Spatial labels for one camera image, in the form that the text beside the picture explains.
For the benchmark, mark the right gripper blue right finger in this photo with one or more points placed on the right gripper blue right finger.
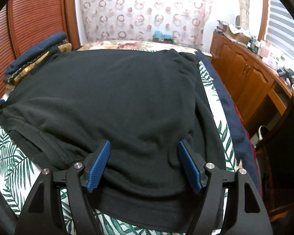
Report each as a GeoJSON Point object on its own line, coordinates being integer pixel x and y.
{"type": "Point", "coordinates": [245, 211]}

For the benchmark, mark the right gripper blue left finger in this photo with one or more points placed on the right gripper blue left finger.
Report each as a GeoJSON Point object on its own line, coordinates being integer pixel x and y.
{"type": "Point", "coordinates": [42, 212]}

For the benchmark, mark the black printed t-shirt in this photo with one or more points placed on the black printed t-shirt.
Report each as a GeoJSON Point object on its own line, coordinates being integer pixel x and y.
{"type": "Point", "coordinates": [143, 103]}

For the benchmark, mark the palm leaf bed sheet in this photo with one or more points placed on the palm leaf bed sheet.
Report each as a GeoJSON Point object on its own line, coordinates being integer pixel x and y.
{"type": "Point", "coordinates": [18, 172]}

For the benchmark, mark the navy fleece blanket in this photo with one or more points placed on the navy fleece blanket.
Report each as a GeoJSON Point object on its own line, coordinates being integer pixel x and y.
{"type": "Point", "coordinates": [238, 150]}

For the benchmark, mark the navy folded garment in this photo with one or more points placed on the navy folded garment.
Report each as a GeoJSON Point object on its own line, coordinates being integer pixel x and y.
{"type": "Point", "coordinates": [35, 51]}

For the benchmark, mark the brown louvered wardrobe door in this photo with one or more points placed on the brown louvered wardrobe door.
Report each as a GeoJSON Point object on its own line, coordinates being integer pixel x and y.
{"type": "Point", "coordinates": [24, 23]}

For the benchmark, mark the wooden sideboard cabinet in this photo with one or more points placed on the wooden sideboard cabinet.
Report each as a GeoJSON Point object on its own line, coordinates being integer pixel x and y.
{"type": "Point", "coordinates": [259, 94]}

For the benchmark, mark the spare black gripper on cabinet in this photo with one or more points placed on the spare black gripper on cabinet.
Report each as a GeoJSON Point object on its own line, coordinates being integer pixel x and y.
{"type": "Point", "coordinates": [288, 76]}

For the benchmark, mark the circle patterned sheer curtain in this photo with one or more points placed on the circle patterned sheer curtain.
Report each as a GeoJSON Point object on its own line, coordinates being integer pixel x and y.
{"type": "Point", "coordinates": [139, 19]}

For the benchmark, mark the pink bottle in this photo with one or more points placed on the pink bottle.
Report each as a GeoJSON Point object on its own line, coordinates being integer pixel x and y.
{"type": "Point", "coordinates": [265, 49]}

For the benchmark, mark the cardboard box on cabinet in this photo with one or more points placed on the cardboard box on cabinet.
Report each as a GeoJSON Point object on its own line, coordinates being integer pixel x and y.
{"type": "Point", "coordinates": [237, 34]}

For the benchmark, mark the box with blue cloth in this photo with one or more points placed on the box with blue cloth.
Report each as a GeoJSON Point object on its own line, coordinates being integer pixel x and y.
{"type": "Point", "coordinates": [160, 37]}

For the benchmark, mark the grey zebra window blind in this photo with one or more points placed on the grey zebra window blind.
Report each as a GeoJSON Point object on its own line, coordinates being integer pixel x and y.
{"type": "Point", "coordinates": [280, 28]}

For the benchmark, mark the tied beige curtain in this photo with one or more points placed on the tied beige curtain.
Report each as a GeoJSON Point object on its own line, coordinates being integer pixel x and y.
{"type": "Point", "coordinates": [244, 13]}

